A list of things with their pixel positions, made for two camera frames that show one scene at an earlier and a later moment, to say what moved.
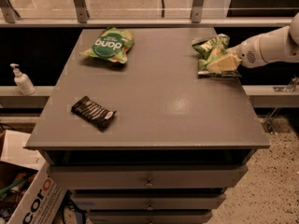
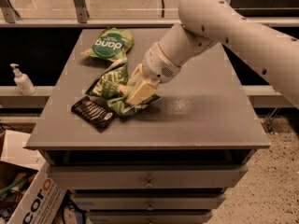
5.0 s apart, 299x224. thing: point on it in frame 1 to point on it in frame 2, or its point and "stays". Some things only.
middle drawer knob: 149,207 stays
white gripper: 248,54 to 157,65
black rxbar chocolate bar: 93,112 stays
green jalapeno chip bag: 209,49 to 112,86
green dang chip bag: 112,43 stays
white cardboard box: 43,196 stays
